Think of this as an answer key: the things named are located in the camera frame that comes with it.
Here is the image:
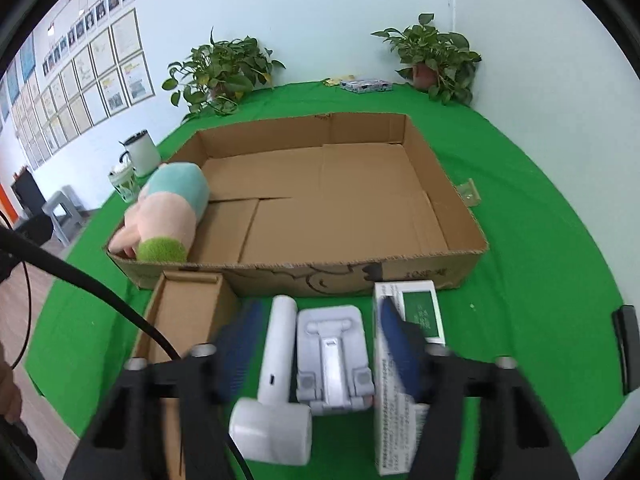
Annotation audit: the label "small narrow cardboard box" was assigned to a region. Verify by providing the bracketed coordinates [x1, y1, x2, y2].
[131, 271, 240, 479]

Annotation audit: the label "white folding phone stand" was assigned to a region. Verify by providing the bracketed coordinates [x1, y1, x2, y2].
[296, 306, 375, 416]

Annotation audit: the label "white green medicine box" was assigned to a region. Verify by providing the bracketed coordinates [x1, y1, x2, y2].
[373, 280, 446, 477]

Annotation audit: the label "white hair dryer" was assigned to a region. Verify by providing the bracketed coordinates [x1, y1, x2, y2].
[229, 295, 312, 466]

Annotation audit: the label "pink teal plush toy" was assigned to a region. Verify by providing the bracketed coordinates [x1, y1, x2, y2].
[107, 162, 210, 263]

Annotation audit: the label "person's left hand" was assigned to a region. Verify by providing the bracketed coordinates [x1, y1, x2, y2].
[0, 361, 23, 424]

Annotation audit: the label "green tablecloth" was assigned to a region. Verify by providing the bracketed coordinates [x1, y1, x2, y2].
[26, 82, 624, 452]

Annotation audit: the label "large cardboard box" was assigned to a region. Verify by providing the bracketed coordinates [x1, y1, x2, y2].
[105, 113, 488, 296]

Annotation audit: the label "small clear plastic wrapper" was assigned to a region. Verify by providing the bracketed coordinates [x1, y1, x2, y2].
[456, 179, 482, 208]

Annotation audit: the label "green patterned cup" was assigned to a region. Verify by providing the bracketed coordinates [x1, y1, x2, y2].
[108, 162, 140, 204]

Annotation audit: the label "grey plastic stool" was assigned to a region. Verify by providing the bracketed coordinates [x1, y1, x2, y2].
[41, 185, 89, 247]

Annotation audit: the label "white mug with lid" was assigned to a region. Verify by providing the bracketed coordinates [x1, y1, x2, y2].
[118, 130, 162, 178]

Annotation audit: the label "black device on table edge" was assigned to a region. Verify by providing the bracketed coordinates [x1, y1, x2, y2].
[612, 304, 640, 394]

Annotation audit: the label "colourful packet at back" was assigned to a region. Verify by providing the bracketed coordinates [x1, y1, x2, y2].
[340, 79, 393, 93]

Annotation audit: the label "yellow item at back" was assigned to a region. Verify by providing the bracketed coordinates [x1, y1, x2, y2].
[322, 75, 356, 87]

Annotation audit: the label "left potted green plant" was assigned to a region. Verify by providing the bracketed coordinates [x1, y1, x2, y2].
[162, 32, 285, 122]

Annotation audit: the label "potted green plant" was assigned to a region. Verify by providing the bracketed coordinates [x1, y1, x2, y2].
[372, 13, 482, 105]
[162, 32, 285, 122]

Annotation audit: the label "right potted green plant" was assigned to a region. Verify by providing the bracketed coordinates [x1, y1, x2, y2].
[372, 13, 482, 105]

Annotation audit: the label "black cable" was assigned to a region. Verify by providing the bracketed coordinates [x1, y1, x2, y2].
[0, 209, 256, 480]

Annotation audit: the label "framed certificates on wall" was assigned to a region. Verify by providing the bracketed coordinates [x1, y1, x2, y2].
[1, 9, 155, 169]

